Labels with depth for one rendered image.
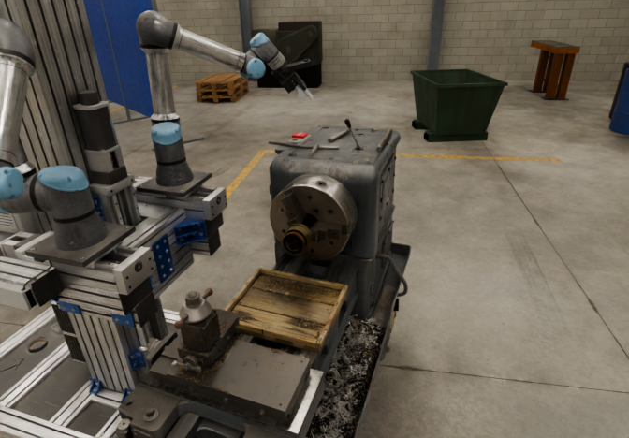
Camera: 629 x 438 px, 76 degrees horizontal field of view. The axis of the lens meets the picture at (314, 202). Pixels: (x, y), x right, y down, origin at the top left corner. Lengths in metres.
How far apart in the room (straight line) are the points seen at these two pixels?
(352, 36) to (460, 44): 2.70
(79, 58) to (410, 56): 10.16
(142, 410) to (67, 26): 1.18
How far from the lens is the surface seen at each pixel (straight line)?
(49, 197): 1.39
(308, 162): 1.61
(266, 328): 1.33
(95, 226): 1.42
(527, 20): 11.74
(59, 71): 1.59
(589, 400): 2.64
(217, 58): 1.68
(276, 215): 1.54
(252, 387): 1.10
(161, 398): 1.22
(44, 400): 2.41
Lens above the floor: 1.81
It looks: 26 degrees down
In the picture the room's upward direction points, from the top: 2 degrees counter-clockwise
